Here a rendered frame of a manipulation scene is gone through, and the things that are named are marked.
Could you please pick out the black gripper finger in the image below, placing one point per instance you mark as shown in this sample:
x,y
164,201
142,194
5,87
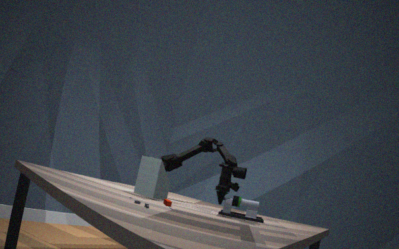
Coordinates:
x,y
220,196

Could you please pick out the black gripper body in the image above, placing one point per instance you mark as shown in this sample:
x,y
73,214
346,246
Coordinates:
x,y
222,186

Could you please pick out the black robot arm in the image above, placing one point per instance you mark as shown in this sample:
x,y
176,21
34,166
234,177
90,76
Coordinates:
x,y
175,160

